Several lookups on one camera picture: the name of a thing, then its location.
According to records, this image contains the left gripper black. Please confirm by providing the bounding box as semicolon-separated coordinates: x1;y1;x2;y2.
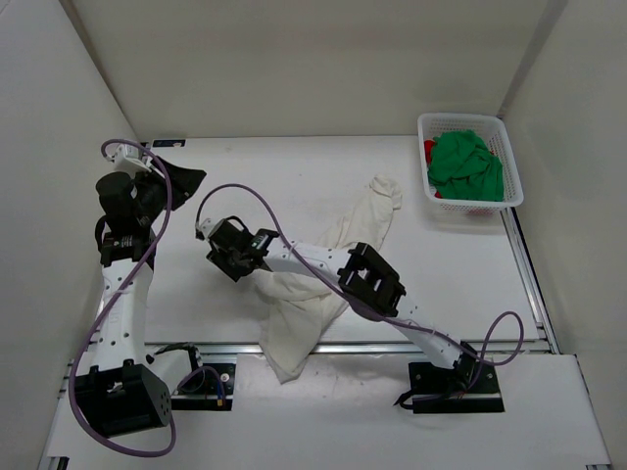
133;156;207;226

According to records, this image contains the white t shirt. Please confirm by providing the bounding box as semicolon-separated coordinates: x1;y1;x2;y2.
254;175;403;384

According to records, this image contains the green t shirt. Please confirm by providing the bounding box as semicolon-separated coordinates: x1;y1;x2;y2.
427;129;505;203

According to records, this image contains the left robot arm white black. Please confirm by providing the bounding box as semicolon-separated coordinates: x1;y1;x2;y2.
74;164;206;438

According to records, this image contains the blue label sticker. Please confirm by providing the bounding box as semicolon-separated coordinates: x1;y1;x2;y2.
152;139;186;148

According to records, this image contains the white plastic basket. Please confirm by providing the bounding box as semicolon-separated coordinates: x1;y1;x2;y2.
417;113;524;214

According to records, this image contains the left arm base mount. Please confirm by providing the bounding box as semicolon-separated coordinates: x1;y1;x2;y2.
145;342;236;411

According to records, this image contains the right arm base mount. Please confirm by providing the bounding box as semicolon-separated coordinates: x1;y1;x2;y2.
394;354;506;414

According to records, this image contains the red t shirt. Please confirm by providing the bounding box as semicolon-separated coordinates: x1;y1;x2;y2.
423;139;436;165

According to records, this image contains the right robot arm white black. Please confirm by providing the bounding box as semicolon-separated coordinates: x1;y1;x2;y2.
195;216;479;392

